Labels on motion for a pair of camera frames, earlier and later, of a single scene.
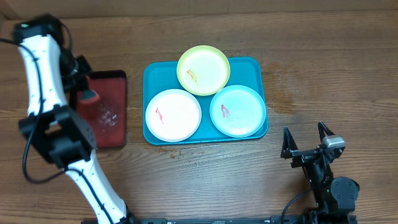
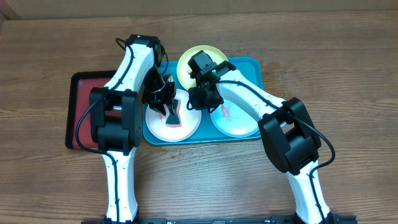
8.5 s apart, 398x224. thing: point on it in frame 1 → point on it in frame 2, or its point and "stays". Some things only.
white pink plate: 173,115 stays
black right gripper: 289,151 → 198,95
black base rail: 282,219 stays
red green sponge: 89,96 → 174,120
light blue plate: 237,111 stays
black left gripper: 81,82 → 169,95
